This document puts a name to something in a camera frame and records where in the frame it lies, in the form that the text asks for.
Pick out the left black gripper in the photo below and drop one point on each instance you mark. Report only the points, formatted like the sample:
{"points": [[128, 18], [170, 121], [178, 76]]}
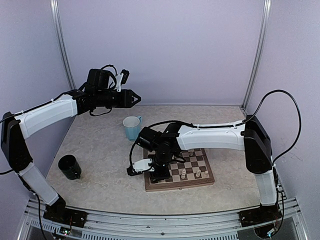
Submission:
{"points": [[127, 98]]}

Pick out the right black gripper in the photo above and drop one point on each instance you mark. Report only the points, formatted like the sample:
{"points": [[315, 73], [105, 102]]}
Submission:
{"points": [[162, 175]]}

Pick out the white chess king piece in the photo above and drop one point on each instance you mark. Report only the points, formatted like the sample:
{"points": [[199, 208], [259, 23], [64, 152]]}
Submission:
{"points": [[183, 175]]}

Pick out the wooden chess board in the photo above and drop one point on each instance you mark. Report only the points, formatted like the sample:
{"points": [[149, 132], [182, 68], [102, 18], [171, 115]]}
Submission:
{"points": [[194, 172]]}

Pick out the white chess knight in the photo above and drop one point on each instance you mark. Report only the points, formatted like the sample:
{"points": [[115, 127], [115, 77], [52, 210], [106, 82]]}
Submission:
{"points": [[198, 174]]}

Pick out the white chess piece edge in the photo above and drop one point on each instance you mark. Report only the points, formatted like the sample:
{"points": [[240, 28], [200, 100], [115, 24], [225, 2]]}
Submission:
{"points": [[205, 174]]}

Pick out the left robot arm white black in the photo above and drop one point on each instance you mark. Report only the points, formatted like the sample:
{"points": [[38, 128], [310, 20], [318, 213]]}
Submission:
{"points": [[102, 89]]}

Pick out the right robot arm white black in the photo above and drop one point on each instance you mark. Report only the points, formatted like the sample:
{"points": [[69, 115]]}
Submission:
{"points": [[167, 139]]}

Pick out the light blue mug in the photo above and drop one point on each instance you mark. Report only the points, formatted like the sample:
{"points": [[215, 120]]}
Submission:
{"points": [[132, 127]]}

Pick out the black ribbed cup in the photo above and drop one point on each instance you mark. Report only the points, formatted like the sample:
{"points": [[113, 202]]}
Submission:
{"points": [[69, 166]]}

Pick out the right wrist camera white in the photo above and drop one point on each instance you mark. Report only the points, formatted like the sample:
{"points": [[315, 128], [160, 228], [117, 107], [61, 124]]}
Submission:
{"points": [[141, 166]]}

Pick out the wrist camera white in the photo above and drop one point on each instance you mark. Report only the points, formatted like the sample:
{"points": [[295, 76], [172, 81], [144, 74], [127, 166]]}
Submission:
{"points": [[141, 166], [121, 79]]}

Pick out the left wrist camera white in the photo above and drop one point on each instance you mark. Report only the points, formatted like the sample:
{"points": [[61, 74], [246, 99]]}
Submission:
{"points": [[121, 79]]}

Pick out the aluminium front rail frame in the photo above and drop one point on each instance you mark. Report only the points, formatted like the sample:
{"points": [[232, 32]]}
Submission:
{"points": [[223, 225]]}

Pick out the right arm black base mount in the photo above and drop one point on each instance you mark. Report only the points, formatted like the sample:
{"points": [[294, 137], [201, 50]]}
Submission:
{"points": [[258, 216]]}

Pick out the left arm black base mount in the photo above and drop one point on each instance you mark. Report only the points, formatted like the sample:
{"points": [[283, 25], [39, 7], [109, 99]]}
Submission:
{"points": [[66, 216]]}

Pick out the left aluminium corner post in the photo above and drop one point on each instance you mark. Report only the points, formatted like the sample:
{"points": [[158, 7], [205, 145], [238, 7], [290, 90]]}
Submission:
{"points": [[54, 5]]}

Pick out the aluminium corner post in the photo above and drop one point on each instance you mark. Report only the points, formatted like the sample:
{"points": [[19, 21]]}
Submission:
{"points": [[258, 54], [54, 5]]}

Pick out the right aluminium corner post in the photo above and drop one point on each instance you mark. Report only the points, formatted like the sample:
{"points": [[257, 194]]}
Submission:
{"points": [[258, 54]]}

